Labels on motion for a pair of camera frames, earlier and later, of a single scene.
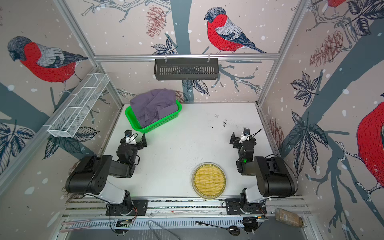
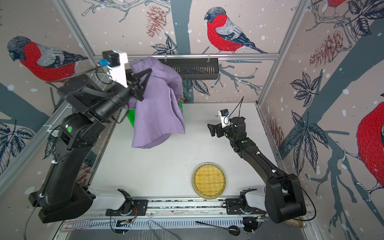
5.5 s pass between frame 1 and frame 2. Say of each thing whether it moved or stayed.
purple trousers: moved
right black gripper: moved
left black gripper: moved
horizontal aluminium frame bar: stayed
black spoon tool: stayed
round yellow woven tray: stayed
